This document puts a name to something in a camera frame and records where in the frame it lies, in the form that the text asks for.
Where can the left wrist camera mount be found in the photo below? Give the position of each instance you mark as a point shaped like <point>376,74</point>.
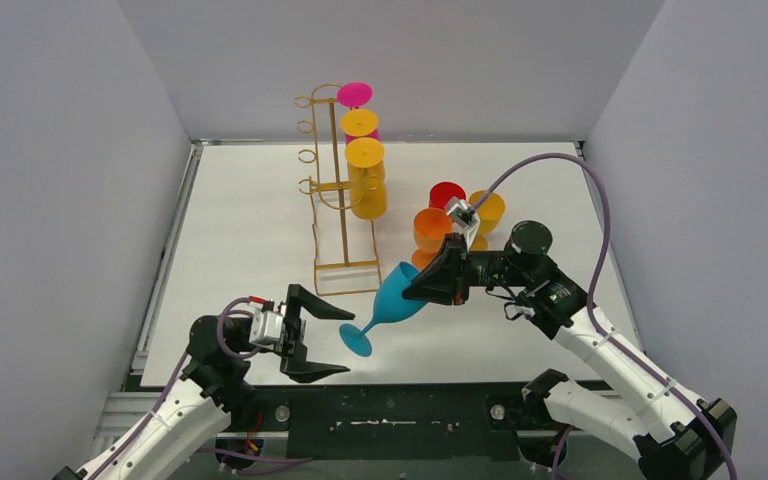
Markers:
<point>267,324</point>

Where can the yellow wine glass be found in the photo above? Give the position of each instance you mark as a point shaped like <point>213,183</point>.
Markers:
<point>367,175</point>
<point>359,122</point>
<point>490,213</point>

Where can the red wine glass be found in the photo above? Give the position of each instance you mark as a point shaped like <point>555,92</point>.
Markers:
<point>442,193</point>

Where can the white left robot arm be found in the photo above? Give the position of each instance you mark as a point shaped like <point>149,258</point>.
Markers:
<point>207,389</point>

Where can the aluminium table edge rail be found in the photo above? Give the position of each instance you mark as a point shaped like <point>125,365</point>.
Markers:
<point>246,229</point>

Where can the orange wine glass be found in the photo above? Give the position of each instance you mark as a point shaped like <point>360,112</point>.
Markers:
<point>430,226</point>

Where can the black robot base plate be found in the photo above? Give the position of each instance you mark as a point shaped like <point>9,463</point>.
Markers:
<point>394,422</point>

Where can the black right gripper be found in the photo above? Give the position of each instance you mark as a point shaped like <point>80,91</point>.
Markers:
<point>440,280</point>

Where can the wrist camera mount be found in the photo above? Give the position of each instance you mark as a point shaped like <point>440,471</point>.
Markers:
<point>267,324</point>
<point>465,217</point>

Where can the magenta wine glass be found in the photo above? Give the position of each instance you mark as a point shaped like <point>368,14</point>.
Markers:
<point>356,95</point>

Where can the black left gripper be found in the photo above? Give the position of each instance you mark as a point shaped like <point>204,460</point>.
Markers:
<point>293,332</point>

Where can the blue wine glass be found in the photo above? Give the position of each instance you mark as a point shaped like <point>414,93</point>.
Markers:
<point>389,307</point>

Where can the gold wire glass rack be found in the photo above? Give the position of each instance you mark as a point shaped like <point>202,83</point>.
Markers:
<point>345,256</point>

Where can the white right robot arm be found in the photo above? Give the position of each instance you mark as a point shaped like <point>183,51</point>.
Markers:
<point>670,431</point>

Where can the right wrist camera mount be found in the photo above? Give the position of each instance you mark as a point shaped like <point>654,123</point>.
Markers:
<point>465,217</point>

